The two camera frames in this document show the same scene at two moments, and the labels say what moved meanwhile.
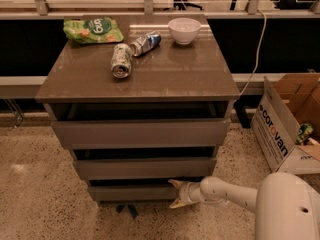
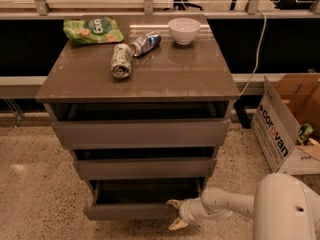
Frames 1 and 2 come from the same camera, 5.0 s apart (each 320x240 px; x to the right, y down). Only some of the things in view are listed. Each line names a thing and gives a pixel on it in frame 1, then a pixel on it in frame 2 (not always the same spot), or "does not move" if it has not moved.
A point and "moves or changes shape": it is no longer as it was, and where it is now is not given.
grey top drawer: (142, 134) does not move
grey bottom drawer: (132, 193) moves or changes shape
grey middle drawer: (144, 169) does not move
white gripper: (187, 192) to (185, 212)
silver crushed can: (121, 61) does not move
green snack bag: (93, 29) does not move
